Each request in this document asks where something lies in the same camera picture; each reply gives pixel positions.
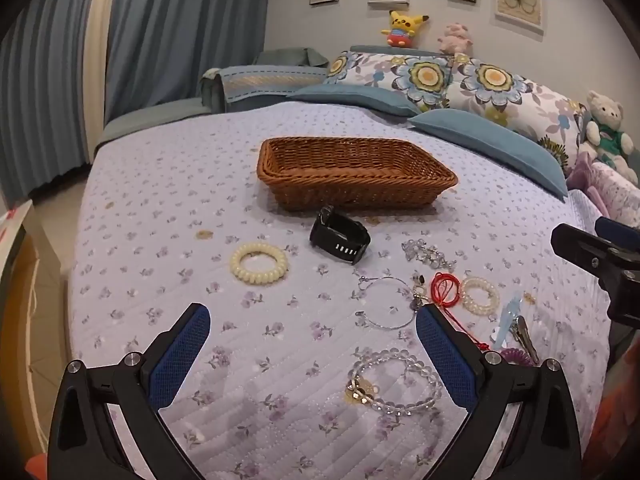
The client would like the small charm ring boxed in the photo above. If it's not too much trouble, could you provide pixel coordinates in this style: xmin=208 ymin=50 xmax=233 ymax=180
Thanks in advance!
xmin=411 ymin=272 xmax=432 ymax=312

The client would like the floral pillow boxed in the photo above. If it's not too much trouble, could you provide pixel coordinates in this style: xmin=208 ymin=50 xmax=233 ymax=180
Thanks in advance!
xmin=445 ymin=52 xmax=593 ymax=176
xmin=324 ymin=51 xmax=456 ymax=113

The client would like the blue pillow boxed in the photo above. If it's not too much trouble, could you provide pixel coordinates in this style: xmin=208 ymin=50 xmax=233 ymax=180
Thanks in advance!
xmin=407 ymin=109 xmax=570 ymax=203
xmin=286 ymin=83 xmax=423 ymax=118

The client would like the purple cloth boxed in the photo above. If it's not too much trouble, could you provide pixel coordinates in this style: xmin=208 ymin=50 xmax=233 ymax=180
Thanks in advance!
xmin=567 ymin=157 xmax=611 ymax=218

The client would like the brown wicker basket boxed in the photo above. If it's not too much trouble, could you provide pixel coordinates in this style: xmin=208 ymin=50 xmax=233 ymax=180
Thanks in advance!
xmin=257 ymin=137 xmax=459 ymax=212

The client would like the lavender floral bedspread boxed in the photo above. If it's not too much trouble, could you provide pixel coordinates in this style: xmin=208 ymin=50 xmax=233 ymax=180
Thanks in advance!
xmin=67 ymin=100 xmax=616 ymax=480

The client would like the butterfly picture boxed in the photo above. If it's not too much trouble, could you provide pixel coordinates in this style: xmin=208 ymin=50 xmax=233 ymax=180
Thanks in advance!
xmin=495 ymin=0 xmax=545 ymax=35

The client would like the cream curtain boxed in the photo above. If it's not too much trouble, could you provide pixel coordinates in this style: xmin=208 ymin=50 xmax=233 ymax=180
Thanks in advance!
xmin=80 ymin=0 xmax=123 ymax=166

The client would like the red cord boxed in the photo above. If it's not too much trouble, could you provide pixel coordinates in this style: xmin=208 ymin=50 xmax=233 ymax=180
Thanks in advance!
xmin=431 ymin=272 xmax=493 ymax=356

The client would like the pink floral blanket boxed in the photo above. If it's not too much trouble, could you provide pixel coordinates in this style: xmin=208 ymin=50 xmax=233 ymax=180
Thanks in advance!
xmin=590 ymin=162 xmax=640 ymax=233

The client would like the teal embroidered folded blanket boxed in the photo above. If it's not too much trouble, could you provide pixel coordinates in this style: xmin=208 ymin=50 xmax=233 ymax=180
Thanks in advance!
xmin=200 ymin=64 xmax=330 ymax=113

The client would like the silver wire bangle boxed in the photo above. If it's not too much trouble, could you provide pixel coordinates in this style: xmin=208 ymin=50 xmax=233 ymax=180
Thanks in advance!
xmin=354 ymin=276 xmax=426 ymax=331

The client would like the green folded cloth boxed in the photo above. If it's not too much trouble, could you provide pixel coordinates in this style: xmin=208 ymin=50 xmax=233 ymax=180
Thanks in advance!
xmin=250 ymin=47 xmax=328 ymax=68

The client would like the green bed sheet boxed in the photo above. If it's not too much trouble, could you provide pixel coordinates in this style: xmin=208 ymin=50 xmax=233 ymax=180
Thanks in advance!
xmin=95 ymin=97 xmax=207 ymax=161

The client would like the clear bead bracelet gold charm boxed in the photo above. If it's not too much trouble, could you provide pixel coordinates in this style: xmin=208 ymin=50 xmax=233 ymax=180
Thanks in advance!
xmin=345 ymin=347 xmax=445 ymax=415

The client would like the cream spiral hair tie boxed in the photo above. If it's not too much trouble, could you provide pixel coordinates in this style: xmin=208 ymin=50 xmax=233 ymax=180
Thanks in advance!
xmin=230 ymin=242 xmax=289 ymax=287

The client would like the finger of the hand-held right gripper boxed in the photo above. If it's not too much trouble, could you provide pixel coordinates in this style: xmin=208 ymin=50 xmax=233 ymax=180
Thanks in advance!
xmin=551 ymin=223 xmax=626 ymax=283
xmin=595 ymin=216 xmax=640 ymax=257

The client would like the light blue hair clip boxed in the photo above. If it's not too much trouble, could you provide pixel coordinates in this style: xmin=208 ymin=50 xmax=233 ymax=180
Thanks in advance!
xmin=492 ymin=292 xmax=523 ymax=347

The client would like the silver hair clip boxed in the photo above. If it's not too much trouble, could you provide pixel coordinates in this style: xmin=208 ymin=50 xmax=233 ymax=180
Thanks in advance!
xmin=510 ymin=315 xmax=541 ymax=365

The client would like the clear crystal bracelet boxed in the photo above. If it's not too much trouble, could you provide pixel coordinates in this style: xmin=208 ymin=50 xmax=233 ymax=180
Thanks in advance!
xmin=401 ymin=239 xmax=458 ymax=272

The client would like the yellow plush toy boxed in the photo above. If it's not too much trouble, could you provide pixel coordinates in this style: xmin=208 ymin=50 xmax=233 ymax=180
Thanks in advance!
xmin=381 ymin=10 xmax=431 ymax=50

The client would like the pink plush toy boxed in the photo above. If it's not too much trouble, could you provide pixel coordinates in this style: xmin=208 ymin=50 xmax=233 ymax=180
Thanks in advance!
xmin=438 ymin=22 xmax=473 ymax=55

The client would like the black wrist watch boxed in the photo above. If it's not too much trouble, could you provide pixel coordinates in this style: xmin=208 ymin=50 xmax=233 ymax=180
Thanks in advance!
xmin=309 ymin=205 xmax=372 ymax=266

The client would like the blue curtain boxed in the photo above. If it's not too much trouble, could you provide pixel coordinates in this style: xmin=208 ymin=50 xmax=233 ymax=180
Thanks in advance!
xmin=102 ymin=0 xmax=273 ymax=123
xmin=0 ymin=0 xmax=103 ymax=201

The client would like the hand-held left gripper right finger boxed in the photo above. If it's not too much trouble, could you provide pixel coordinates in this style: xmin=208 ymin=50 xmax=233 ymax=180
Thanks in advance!
xmin=416 ymin=303 xmax=583 ymax=480

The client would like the white teddy bear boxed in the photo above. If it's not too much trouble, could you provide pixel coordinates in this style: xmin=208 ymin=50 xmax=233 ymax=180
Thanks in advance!
xmin=579 ymin=91 xmax=640 ymax=186

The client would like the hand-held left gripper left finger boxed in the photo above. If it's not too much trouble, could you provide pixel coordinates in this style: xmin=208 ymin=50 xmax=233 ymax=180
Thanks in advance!
xmin=47 ymin=302 xmax=213 ymax=480

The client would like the pearl bracelet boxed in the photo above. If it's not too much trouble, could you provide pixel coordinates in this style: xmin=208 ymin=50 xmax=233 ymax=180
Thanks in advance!
xmin=459 ymin=276 xmax=501 ymax=317

